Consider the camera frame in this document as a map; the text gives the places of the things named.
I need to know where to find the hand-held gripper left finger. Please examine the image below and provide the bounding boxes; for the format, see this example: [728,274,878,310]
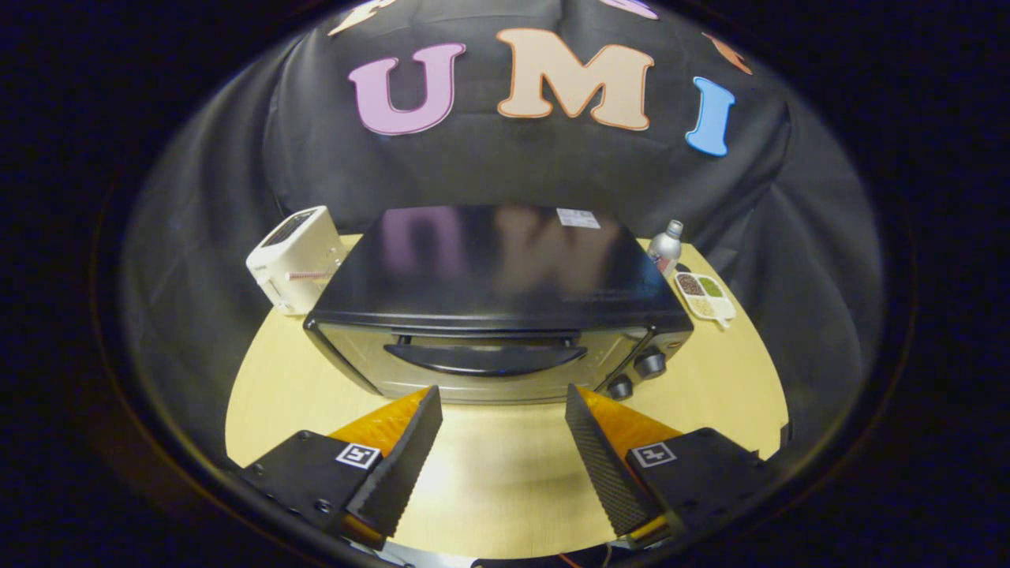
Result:
[233,385,444,551]

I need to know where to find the white pop-up toaster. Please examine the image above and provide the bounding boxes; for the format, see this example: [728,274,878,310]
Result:
[245,206,348,316]

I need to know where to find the silver bottle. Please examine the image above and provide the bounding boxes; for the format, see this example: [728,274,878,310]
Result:
[647,220,684,278]

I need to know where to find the white divided spice dish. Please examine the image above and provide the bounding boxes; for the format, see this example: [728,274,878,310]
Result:
[673,272,737,330]

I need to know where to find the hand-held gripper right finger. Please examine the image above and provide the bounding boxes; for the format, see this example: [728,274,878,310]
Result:
[565,384,770,551]

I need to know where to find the black toaster oven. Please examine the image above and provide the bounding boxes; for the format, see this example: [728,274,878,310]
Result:
[303,205,695,405]

